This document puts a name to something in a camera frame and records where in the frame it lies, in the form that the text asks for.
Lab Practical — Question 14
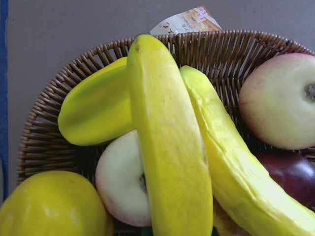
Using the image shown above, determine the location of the yellow lemon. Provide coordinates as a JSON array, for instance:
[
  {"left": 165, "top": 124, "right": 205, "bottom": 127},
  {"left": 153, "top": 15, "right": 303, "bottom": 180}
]
[{"left": 0, "top": 171, "right": 115, "bottom": 236}]

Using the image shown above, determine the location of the pink white peach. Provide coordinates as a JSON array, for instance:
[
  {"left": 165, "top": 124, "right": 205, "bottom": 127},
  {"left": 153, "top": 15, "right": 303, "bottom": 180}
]
[{"left": 238, "top": 53, "right": 315, "bottom": 150}]

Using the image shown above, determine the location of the paper price tag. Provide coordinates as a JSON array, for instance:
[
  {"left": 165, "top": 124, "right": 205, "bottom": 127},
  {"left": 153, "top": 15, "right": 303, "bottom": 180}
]
[{"left": 150, "top": 5, "right": 222, "bottom": 35}]

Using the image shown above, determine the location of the yellow star fruit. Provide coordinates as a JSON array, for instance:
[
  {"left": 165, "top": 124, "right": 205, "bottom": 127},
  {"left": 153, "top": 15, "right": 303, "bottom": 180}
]
[{"left": 58, "top": 57, "right": 134, "bottom": 146}]

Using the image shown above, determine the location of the yellow banana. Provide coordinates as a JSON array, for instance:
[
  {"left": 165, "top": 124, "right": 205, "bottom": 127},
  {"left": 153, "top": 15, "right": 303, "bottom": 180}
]
[
  {"left": 127, "top": 34, "right": 213, "bottom": 236},
  {"left": 180, "top": 66, "right": 315, "bottom": 236}
]

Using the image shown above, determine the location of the dark purple plum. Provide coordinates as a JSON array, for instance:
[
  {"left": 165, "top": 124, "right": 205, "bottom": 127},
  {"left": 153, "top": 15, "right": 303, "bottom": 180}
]
[{"left": 255, "top": 150, "right": 315, "bottom": 208}]

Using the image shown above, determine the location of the pale green apple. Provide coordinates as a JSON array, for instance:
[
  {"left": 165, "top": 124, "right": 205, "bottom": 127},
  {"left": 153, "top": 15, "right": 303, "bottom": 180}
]
[{"left": 95, "top": 130, "right": 152, "bottom": 227}]

